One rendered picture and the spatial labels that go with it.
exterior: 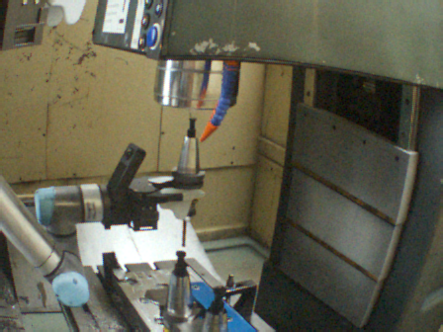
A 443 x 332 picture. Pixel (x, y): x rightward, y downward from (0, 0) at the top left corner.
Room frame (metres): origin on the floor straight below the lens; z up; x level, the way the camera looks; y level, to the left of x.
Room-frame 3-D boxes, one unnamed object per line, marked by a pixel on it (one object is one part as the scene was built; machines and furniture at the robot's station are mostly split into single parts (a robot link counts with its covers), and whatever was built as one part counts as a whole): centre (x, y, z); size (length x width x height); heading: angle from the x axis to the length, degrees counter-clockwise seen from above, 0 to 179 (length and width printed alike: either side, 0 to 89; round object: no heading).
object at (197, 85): (0.95, 0.06, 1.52); 0.16 x 0.16 x 0.12
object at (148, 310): (0.99, 0.09, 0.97); 0.29 x 0.23 x 0.05; 30
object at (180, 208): (0.91, 0.07, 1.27); 0.09 x 0.03 x 0.06; 106
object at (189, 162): (0.95, 0.06, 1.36); 0.04 x 0.04 x 0.07
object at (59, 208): (0.80, 0.31, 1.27); 0.11 x 0.08 x 0.09; 120
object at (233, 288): (1.04, -0.05, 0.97); 0.13 x 0.03 x 0.15; 120
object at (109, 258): (1.08, 0.26, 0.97); 0.13 x 0.03 x 0.15; 30
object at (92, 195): (0.84, 0.24, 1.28); 0.08 x 0.05 x 0.08; 30
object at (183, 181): (0.95, 0.06, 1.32); 0.06 x 0.06 x 0.03
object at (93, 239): (1.52, 0.39, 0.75); 0.89 x 0.67 x 0.26; 120
